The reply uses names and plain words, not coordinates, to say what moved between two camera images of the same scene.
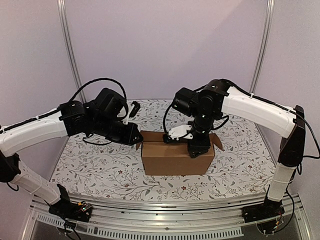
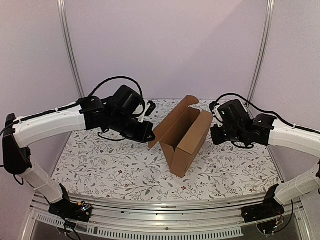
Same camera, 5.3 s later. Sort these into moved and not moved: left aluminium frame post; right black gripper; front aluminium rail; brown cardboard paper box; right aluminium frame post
Moved: right black gripper; brown cardboard paper box
Not moved: left aluminium frame post; right aluminium frame post; front aluminium rail
